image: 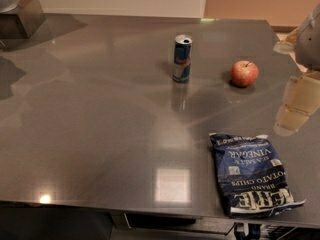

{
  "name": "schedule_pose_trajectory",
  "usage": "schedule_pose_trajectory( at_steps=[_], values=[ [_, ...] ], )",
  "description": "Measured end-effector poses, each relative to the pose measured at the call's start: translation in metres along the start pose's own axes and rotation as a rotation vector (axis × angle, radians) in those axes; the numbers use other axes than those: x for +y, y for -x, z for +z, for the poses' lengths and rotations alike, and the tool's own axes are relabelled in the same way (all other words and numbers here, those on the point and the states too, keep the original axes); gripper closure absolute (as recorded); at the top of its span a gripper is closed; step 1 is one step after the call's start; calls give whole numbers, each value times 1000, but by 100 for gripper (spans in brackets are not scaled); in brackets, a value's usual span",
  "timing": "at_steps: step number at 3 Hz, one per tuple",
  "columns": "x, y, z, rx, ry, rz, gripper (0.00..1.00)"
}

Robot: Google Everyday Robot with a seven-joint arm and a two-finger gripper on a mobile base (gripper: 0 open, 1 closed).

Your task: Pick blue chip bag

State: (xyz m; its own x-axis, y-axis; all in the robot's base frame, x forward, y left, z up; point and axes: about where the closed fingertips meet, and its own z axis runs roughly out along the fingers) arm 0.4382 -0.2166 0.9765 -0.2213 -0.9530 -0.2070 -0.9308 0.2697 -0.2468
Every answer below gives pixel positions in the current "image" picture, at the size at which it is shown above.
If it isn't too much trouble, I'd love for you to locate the blue silver energy drink can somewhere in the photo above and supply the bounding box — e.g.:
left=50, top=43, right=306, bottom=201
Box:
left=172, top=35, right=193, bottom=83

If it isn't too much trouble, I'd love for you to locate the red apple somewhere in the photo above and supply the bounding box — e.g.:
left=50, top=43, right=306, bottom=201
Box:
left=230, top=61, right=259, bottom=87

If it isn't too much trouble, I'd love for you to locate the blue potato chip bag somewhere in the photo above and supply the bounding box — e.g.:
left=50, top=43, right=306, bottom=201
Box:
left=209, top=133, right=305, bottom=218

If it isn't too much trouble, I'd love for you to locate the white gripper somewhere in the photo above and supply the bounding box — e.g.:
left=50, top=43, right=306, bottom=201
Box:
left=273, top=3, right=320, bottom=136

